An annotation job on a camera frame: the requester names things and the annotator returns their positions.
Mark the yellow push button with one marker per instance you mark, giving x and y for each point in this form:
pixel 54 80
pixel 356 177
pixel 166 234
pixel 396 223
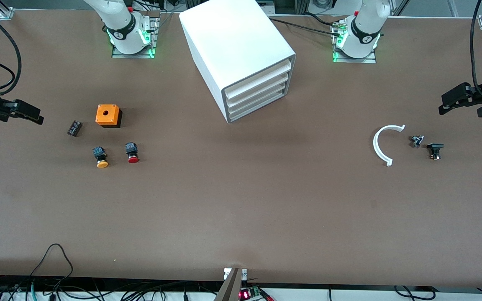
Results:
pixel 100 156

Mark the red push button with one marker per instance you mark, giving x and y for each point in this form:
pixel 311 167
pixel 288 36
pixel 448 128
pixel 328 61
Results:
pixel 132 152

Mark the small black electrical block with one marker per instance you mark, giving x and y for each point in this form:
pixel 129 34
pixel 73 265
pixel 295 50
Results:
pixel 74 128

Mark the small grey metal part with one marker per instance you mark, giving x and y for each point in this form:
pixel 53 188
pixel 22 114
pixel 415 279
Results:
pixel 416 141

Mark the orange box with hole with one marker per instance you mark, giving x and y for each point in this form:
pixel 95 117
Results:
pixel 107 113

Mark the circuit board with red display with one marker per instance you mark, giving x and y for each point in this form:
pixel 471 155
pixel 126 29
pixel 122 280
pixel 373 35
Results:
pixel 249 294

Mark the small black switch part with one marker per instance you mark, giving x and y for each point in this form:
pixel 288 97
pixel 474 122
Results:
pixel 434 149

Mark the white curved plastic bracket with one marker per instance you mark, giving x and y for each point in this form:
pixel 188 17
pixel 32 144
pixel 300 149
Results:
pixel 375 144

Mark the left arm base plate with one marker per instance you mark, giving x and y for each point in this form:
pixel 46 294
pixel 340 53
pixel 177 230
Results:
pixel 336 56

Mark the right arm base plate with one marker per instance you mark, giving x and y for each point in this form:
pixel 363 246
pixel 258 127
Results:
pixel 154 42

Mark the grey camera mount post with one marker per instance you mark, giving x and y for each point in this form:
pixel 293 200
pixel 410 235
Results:
pixel 230 288

